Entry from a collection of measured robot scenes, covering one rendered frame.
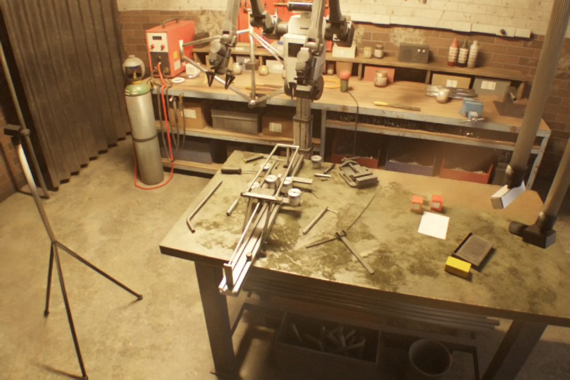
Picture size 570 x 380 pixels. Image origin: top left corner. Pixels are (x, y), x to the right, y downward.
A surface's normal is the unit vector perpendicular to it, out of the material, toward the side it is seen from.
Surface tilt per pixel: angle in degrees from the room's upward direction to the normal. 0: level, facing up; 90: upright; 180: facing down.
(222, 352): 90
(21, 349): 0
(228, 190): 0
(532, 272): 0
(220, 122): 90
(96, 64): 90
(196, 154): 90
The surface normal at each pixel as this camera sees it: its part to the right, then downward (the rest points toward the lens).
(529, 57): -0.26, 0.48
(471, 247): 0.00, -0.86
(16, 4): 0.47, 0.44
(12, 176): 0.96, 0.14
